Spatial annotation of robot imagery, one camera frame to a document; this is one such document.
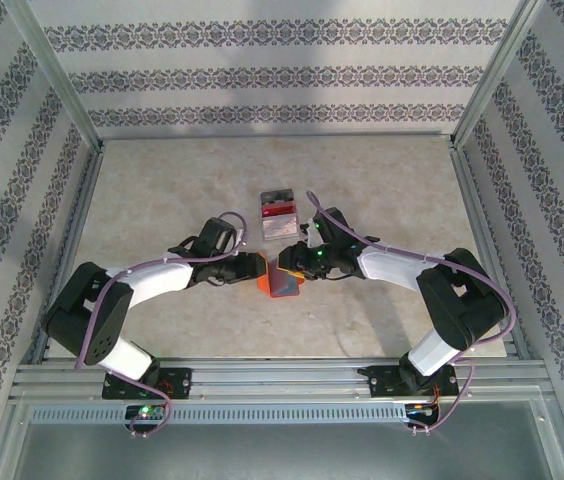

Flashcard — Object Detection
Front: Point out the clear plastic card box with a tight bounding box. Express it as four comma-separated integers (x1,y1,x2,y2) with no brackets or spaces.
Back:
259,188,304,245

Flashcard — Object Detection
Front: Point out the aluminium mounting rail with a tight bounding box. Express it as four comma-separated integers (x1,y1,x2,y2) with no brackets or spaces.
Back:
9,357,554,402

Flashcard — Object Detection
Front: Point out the slotted grey cable duct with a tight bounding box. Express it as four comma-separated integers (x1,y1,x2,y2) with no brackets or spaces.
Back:
29,402,409,426

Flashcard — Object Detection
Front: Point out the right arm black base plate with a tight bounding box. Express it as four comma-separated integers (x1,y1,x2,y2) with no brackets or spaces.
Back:
369,364,461,400

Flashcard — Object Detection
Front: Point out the controller board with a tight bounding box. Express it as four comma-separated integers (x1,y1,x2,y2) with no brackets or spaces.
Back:
404,402,442,426
125,403,169,424

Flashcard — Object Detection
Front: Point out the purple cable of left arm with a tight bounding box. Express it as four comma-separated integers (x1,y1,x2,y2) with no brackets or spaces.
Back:
74,210,249,439

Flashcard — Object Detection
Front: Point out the left controller board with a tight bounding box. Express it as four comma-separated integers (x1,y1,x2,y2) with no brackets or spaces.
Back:
125,403,169,424

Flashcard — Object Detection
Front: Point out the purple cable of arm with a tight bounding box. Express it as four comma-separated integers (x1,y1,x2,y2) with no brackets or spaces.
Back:
74,210,249,439
306,191,517,435

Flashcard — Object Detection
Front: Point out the white printed card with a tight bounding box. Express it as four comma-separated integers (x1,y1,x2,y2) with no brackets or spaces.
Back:
261,217,301,242

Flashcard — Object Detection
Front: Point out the red card in clear box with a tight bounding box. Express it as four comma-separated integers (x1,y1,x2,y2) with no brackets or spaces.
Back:
260,199,297,221

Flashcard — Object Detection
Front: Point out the right controller board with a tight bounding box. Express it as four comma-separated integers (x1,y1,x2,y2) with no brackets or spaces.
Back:
404,402,442,426

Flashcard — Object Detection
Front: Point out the aluminium side rail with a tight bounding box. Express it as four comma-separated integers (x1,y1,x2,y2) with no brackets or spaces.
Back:
31,148,106,364
449,142,533,360

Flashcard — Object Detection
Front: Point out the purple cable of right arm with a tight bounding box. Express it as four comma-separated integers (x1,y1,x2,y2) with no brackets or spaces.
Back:
306,191,517,435

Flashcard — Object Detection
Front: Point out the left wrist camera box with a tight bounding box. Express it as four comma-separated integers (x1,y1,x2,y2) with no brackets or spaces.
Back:
196,217,241,256

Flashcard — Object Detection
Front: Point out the orange card holder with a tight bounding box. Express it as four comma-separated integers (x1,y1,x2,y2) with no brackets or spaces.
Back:
255,252,308,300

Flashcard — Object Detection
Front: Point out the aluminium frame post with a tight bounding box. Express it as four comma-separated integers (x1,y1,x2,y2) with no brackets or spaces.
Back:
4,0,106,153
451,0,547,150

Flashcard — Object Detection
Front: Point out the aluminium back rail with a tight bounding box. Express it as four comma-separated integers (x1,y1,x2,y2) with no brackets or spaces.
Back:
100,130,457,145

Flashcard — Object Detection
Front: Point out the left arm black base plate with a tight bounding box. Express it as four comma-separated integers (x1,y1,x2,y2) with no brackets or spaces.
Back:
101,367,194,401

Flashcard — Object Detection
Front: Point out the grey metal sheet panel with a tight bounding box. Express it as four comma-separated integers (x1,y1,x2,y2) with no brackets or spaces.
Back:
0,399,564,480

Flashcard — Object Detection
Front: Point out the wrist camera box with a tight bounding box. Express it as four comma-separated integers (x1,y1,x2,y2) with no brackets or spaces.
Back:
196,217,241,256
311,207,352,247

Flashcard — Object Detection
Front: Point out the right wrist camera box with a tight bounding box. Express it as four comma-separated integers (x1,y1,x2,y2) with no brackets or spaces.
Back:
311,207,352,247

